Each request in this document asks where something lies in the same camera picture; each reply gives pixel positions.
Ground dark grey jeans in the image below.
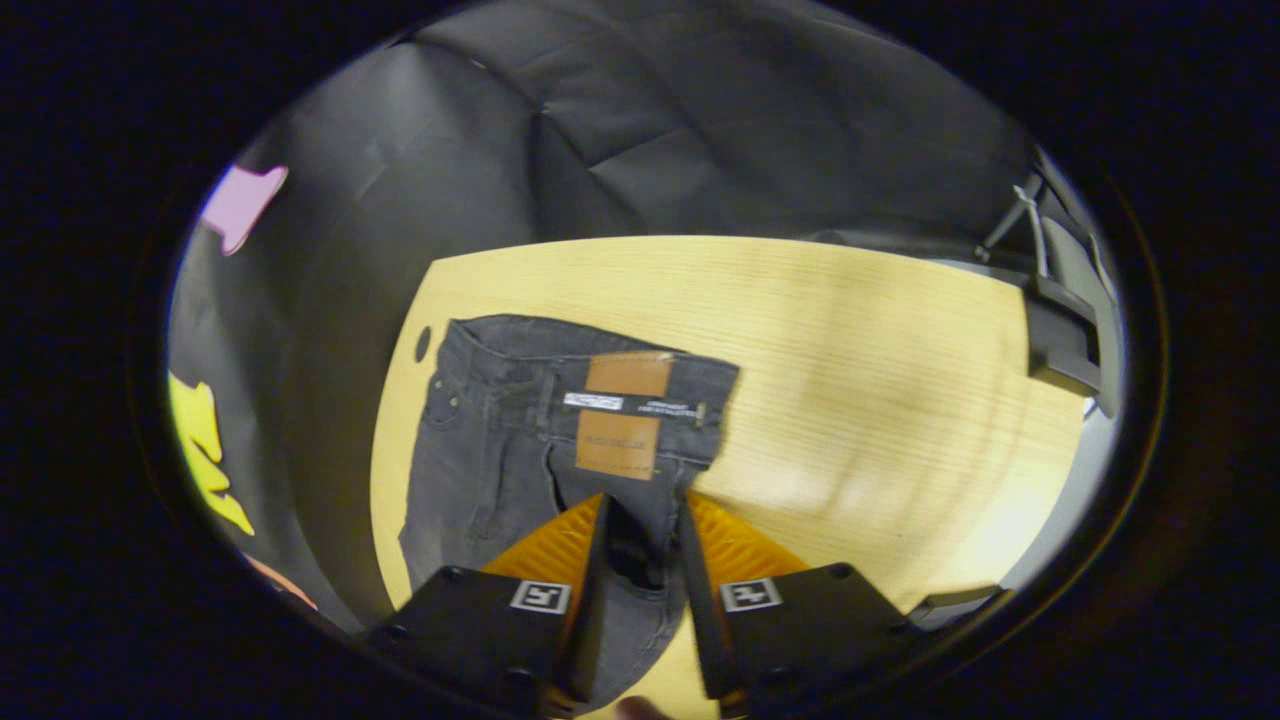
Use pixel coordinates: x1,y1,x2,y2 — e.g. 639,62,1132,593
398,314,742,713

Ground dark grey bar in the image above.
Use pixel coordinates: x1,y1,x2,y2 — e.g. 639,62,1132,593
908,585,1007,632

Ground dark grey metal stand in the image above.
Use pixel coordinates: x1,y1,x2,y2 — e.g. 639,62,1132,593
975,148,1123,419

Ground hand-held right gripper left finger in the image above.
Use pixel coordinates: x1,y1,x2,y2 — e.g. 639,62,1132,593
362,490,613,719

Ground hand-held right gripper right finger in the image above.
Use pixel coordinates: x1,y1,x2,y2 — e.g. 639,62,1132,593
678,490,913,716

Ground black backdrop cloth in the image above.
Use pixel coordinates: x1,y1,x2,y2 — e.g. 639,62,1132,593
165,0,1041,641

